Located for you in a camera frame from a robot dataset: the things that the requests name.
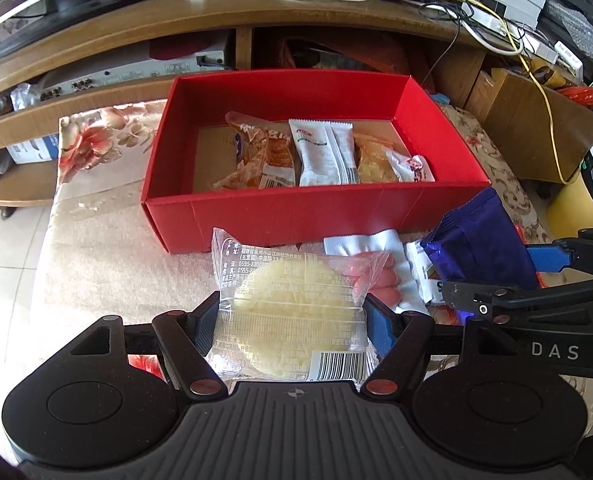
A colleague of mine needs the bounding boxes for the black cable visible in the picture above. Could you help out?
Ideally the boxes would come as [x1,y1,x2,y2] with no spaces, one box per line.
[425,4,465,92]

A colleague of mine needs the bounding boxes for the white blue cardboard box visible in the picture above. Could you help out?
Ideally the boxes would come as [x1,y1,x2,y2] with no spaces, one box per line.
[6,132,60,166]

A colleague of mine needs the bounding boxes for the yellow cable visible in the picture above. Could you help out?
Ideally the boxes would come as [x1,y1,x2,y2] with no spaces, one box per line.
[416,0,585,185]

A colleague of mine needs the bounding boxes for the white red-print snack packet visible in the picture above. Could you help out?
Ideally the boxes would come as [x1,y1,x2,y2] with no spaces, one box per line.
[385,149,436,184]

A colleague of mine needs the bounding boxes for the thick white cable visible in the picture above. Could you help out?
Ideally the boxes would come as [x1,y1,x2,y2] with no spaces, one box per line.
[426,2,527,57]

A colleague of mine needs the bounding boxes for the silver media player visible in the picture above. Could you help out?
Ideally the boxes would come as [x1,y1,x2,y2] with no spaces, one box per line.
[40,52,227,104]

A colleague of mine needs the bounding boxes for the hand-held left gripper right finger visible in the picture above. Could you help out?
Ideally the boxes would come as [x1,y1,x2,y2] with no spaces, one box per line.
[360,294,507,401]

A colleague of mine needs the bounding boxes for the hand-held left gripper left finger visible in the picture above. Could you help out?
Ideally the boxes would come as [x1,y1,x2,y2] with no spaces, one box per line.
[51,292,228,402]

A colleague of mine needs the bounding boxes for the red cardboard box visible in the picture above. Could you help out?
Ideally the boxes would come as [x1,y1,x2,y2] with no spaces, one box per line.
[141,69,492,255]

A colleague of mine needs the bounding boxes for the yellow trash bin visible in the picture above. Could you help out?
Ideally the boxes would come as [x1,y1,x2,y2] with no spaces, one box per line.
[546,141,593,229]

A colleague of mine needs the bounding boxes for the orange brown snack packet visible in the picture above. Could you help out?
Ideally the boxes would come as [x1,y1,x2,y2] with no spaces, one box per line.
[211,111,297,191]

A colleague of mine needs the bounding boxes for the white packet pink sausages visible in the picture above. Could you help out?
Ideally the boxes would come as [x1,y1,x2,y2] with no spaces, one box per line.
[323,230,433,319]

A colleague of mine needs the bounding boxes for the bubble wrap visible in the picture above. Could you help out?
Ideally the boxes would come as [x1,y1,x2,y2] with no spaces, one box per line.
[546,0,593,64]

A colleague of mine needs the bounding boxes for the wooden television stand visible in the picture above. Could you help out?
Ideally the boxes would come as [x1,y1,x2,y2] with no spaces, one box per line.
[0,0,593,211]

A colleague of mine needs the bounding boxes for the clear plastic bag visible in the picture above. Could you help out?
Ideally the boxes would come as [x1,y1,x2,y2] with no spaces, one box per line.
[10,82,43,112]

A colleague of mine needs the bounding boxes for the clear packet pale round pastry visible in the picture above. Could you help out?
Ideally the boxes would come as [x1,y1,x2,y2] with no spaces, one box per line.
[211,227,393,382]

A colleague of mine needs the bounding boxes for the dark blue snack packet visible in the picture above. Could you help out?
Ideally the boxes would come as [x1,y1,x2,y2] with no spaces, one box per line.
[420,187,542,292]

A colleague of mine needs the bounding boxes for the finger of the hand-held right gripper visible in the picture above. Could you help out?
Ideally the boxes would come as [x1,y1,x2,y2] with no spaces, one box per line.
[526,227,593,275]
[446,276,593,328]

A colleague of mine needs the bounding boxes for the red plastic bag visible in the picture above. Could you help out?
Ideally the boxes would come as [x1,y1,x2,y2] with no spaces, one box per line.
[559,85,593,107]

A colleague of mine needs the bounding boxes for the clear packet orange round cake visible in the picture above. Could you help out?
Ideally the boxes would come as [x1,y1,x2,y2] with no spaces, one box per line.
[353,132,403,184]

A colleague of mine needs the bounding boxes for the grey white green-print snack packet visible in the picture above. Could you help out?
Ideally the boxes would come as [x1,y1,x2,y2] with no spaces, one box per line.
[289,119,360,187]

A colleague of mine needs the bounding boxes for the white black-lettered snack packet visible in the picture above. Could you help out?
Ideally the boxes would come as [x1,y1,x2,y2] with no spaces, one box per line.
[405,240,458,307]

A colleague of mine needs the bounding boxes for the white power strip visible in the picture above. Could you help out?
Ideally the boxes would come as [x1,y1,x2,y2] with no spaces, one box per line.
[459,0,585,69]

